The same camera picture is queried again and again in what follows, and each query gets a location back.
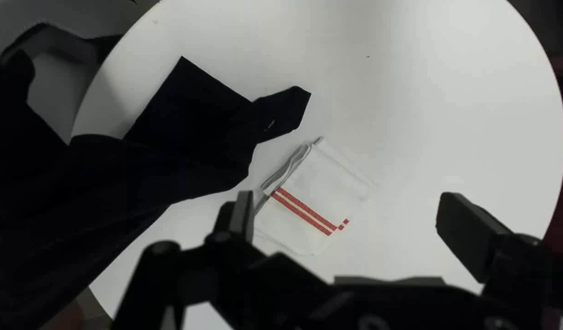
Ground black t-shirt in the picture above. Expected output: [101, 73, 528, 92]
[0, 55, 310, 330]

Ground white round table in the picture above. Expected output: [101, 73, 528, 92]
[69, 0, 563, 330]

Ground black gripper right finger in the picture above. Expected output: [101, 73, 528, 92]
[436, 193, 563, 315]

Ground clear plastic bag red stripes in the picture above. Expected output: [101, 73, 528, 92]
[255, 138, 372, 255]

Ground grey chair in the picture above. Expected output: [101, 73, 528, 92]
[0, 22, 121, 143]

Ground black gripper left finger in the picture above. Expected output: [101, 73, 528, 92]
[112, 193, 326, 330]

